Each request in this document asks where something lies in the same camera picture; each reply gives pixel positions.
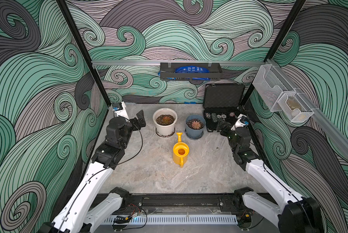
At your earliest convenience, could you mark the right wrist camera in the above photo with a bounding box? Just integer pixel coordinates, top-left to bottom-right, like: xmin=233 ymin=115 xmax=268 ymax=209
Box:
xmin=233 ymin=114 xmax=250 ymax=130

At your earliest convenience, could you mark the blue object in tray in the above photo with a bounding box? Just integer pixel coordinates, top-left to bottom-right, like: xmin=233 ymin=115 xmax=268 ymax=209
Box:
xmin=175 ymin=66 xmax=209 ymax=73

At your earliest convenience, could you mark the clear plastic wall bin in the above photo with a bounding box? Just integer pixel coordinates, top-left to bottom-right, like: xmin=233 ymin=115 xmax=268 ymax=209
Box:
xmin=253 ymin=64 xmax=288 ymax=112

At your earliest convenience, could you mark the pink succulent in blue pot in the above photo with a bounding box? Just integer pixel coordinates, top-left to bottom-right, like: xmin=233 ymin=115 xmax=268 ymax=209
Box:
xmin=189 ymin=119 xmax=204 ymax=130

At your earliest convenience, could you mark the black frame post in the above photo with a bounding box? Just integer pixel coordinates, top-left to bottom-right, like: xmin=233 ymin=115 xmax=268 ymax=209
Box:
xmin=240 ymin=0 xmax=306 ymax=108
xmin=56 ymin=0 xmax=111 ymax=107

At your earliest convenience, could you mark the white slotted cable duct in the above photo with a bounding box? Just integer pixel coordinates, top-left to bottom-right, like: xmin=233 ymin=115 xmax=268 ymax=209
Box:
xmin=103 ymin=215 xmax=239 ymax=226

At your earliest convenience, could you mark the red-green succulent in white pot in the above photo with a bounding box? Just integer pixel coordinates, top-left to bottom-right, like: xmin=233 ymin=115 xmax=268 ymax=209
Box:
xmin=156 ymin=115 xmax=175 ymax=126

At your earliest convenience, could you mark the yellow plastic watering can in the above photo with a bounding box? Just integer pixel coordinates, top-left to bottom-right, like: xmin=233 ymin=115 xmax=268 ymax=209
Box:
xmin=173 ymin=133 xmax=189 ymax=168

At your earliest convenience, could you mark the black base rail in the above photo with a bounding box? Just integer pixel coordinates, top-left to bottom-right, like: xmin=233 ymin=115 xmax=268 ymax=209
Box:
xmin=113 ymin=193 xmax=248 ymax=214

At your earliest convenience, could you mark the aluminium wall rail right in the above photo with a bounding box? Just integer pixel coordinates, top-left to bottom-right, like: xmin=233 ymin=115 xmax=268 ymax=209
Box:
xmin=265 ymin=59 xmax=348 ymax=160

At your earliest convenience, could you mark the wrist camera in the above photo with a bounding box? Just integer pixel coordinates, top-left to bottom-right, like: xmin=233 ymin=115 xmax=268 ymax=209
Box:
xmin=233 ymin=114 xmax=250 ymax=130
xmin=111 ymin=102 xmax=129 ymax=118

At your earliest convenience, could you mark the white pot saucer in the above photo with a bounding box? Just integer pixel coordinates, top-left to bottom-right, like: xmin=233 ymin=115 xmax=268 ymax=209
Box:
xmin=154 ymin=126 xmax=176 ymax=138

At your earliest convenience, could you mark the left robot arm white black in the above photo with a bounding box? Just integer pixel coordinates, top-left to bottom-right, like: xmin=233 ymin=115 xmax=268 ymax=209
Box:
xmin=39 ymin=109 xmax=146 ymax=233

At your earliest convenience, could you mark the small circuit board right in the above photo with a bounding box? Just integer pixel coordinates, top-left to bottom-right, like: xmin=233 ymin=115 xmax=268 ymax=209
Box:
xmin=238 ymin=214 xmax=252 ymax=229

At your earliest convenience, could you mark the small circuit board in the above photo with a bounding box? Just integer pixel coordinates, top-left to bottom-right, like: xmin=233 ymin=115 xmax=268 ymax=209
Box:
xmin=238 ymin=214 xmax=252 ymax=229
xmin=111 ymin=216 xmax=131 ymax=231

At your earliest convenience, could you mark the blue-grey flower pot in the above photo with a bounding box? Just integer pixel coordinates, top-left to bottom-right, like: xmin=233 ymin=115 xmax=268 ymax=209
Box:
xmin=186 ymin=115 xmax=206 ymax=140

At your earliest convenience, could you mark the white flower pot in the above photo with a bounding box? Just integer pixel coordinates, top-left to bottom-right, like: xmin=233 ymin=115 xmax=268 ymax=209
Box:
xmin=153 ymin=108 xmax=177 ymax=137

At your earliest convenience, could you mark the small clear plastic bin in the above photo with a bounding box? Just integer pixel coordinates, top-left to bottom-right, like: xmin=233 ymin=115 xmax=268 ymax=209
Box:
xmin=278 ymin=91 xmax=314 ymax=123

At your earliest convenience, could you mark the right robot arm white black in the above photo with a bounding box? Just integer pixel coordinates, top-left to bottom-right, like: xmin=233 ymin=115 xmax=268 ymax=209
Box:
xmin=216 ymin=115 xmax=324 ymax=233

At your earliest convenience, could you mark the left black frame post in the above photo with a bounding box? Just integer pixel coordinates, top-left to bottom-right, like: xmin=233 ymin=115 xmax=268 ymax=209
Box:
xmin=56 ymin=0 xmax=111 ymax=107

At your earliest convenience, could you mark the aluminium wall rail back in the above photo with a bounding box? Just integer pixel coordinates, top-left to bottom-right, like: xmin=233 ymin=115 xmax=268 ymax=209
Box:
xmin=91 ymin=59 xmax=265 ymax=67

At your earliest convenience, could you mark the black wall-mounted tray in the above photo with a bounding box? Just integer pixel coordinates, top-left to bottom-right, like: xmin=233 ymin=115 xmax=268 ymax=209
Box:
xmin=158 ymin=62 xmax=223 ymax=81

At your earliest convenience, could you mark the small circuit board left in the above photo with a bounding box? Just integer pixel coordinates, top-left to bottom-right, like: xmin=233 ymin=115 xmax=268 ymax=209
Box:
xmin=111 ymin=216 xmax=131 ymax=231

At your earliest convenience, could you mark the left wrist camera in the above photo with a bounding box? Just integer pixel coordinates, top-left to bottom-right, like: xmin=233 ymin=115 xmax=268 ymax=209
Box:
xmin=111 ymin=102 xmax=129 ymax=118

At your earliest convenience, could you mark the right black frame post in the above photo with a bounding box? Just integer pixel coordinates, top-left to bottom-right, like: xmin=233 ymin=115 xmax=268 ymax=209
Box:
xmin=240 ymin=0 xmax=306 ymax=108

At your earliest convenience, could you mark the aluminium wall rail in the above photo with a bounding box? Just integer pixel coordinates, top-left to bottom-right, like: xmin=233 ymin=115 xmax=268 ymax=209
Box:
xmin=91 ymin=59 xmax=265 ymax=67
xmin=265 ymin=59 xmax=348 ymax=160

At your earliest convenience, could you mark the open black tool case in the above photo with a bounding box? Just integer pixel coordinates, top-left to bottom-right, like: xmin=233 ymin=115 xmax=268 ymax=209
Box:
xmin=203 ymin=83 xmax=245 ymax=133

